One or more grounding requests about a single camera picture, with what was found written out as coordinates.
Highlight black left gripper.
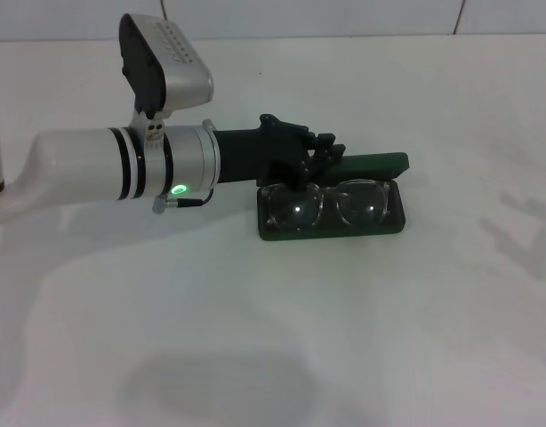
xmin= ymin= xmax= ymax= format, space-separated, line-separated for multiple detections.
xmin=213 ymin=113 xmax=347 ymax=196

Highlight green glasses case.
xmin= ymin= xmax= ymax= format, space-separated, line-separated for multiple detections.
xmin=256 ymin=151 xmax=411 ymax=244

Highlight clear white glasses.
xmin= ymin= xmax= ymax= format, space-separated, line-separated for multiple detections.
xmin=261 ymin=179 xmax=395 ymax=232

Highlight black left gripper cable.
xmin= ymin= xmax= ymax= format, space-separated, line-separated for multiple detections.
xmin=151 ymin=186 xmax=217 ymax=215

